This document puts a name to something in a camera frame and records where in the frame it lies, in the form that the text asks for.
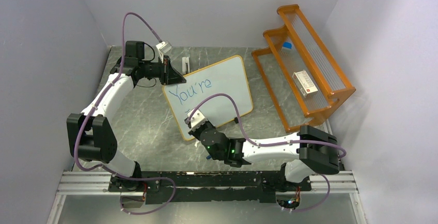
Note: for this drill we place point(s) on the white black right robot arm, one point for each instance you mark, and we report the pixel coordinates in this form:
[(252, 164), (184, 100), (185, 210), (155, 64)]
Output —
[(305, 152)]

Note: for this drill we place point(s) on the white whiteboard eraser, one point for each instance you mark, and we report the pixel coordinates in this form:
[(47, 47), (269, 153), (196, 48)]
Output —
[(185, 65)]

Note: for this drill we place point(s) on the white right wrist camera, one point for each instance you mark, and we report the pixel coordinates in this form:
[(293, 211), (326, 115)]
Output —
[(195, 119)]

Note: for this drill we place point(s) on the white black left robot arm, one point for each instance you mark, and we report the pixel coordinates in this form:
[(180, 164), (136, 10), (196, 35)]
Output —
[(92, 141)]

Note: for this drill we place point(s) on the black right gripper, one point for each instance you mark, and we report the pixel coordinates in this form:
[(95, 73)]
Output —
[(195, 131)]

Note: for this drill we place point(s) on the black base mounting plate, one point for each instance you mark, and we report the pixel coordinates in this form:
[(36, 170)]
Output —
[(183, 186)]

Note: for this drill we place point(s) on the yellow-framed whiteboard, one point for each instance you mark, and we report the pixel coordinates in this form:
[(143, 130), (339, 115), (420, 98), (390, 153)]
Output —
[(227, 76)]

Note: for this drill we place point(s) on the white red box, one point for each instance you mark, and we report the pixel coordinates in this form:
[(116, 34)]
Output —
[(304, 83)]

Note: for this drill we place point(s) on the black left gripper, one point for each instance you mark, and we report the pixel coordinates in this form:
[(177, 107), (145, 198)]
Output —
[(168, 75)]

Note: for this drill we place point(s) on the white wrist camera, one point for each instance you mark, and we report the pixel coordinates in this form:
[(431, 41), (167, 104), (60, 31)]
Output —
[(195, 119), (163, 47)]

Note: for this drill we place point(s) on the blue-capped item on shelf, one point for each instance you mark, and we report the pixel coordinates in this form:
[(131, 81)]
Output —
[(287, 46)]

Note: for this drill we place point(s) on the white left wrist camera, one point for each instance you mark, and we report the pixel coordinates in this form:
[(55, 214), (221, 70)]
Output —
[(163, 47)]

